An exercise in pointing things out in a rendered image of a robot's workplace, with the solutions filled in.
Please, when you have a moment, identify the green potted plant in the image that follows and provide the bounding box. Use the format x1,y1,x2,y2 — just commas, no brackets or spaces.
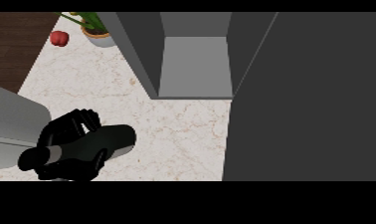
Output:
52,11,117,49

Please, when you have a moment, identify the red bell pepper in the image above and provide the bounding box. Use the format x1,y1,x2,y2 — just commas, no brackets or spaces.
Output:
48,30,70,48

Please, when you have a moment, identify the grey open cabinet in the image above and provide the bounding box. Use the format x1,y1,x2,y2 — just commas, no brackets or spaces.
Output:
95,11,279,101

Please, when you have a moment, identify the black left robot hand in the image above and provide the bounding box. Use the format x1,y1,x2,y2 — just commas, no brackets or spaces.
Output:
35,108,110,182

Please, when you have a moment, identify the dark green wine bottle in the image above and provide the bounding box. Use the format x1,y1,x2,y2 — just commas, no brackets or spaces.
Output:
16,123,138,172

